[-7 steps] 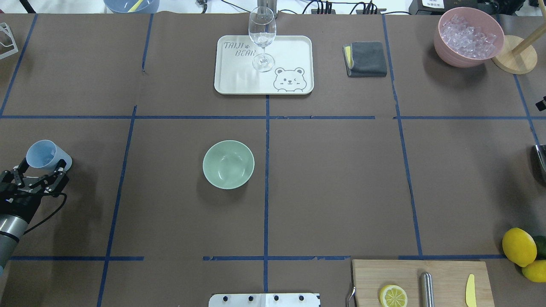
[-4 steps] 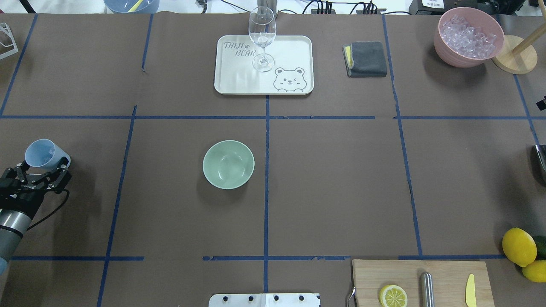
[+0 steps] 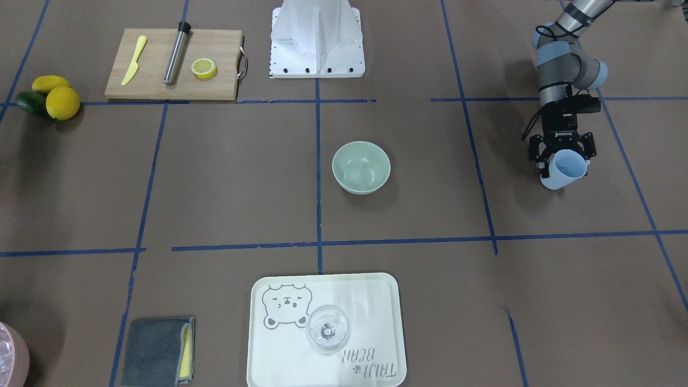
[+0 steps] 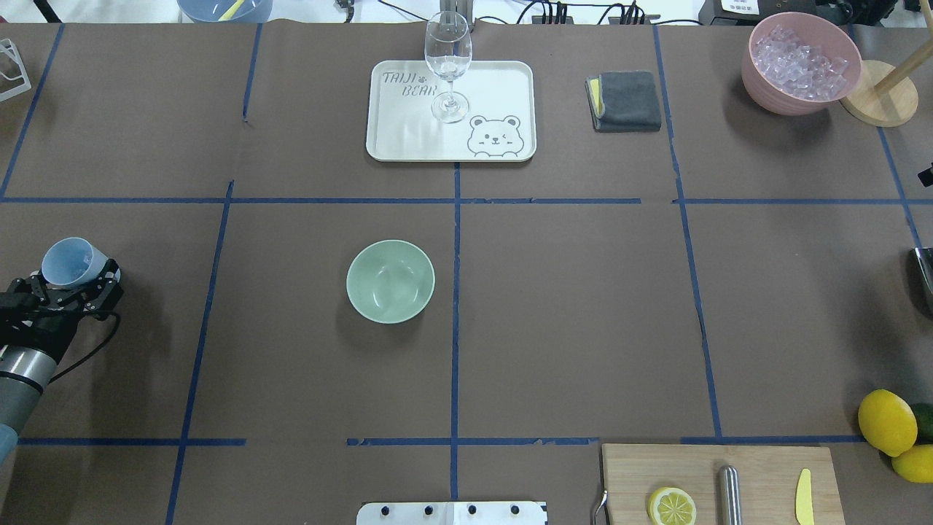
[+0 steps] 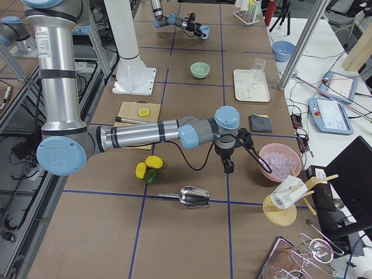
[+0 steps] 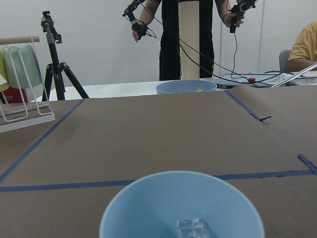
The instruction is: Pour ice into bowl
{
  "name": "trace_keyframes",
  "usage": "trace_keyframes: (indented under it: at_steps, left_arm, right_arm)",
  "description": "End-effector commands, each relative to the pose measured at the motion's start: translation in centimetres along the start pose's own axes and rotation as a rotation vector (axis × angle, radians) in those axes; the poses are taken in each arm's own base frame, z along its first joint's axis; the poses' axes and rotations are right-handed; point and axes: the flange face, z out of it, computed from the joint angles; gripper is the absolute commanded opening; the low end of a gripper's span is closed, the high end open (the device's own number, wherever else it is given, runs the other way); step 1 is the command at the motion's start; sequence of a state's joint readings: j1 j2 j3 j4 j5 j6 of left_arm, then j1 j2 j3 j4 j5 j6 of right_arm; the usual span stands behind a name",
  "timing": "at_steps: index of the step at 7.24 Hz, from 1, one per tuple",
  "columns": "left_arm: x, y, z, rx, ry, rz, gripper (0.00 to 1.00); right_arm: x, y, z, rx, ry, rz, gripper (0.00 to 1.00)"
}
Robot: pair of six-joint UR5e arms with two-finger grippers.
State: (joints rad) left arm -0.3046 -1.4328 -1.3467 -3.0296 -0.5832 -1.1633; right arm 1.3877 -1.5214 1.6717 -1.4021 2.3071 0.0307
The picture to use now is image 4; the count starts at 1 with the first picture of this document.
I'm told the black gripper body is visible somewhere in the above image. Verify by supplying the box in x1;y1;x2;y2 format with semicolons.
1;284;84;358

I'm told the light blue plastic cup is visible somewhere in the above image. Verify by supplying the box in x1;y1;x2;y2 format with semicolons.
40;237;109;289

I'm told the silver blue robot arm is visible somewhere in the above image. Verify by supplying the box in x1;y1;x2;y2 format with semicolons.
1;259;123;461

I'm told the green ceramic bowl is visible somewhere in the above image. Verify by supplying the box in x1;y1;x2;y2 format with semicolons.
346;239;436;324

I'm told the blue bowl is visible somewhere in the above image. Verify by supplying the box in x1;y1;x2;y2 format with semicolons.
177;1;275;23

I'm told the pink bowl with ice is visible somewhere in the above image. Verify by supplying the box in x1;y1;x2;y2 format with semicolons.
742;11;862;116

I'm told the clear wine glass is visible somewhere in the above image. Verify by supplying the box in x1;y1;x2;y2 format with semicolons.
423;10;473;123

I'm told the cream bear tray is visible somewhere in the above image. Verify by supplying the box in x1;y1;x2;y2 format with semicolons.
365;60;537;163

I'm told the grey folded cloth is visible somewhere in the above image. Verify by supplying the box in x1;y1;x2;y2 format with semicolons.
585;70;662;133

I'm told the lemon half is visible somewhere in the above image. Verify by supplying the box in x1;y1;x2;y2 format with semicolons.
647;486;698;525

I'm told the steel muddler black cap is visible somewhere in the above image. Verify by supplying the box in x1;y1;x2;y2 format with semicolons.
717;464;743;525

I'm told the wooden cutting board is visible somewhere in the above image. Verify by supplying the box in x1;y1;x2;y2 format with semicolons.
602;444;846;524

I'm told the yellow plastic knife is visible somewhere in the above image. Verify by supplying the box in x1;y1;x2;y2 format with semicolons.
795;468;814;525

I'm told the yellow lemon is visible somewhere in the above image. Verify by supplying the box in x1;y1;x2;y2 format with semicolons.
891;444;933;484
857;389;918;458

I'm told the wooden stand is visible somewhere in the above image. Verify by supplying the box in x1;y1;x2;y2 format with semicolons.
842;1;932;128

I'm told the white wire cup rack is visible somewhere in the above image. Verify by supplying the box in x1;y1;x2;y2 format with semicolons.
1;39;32;102

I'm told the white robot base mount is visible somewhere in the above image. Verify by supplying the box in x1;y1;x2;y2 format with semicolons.
356;501;549;524

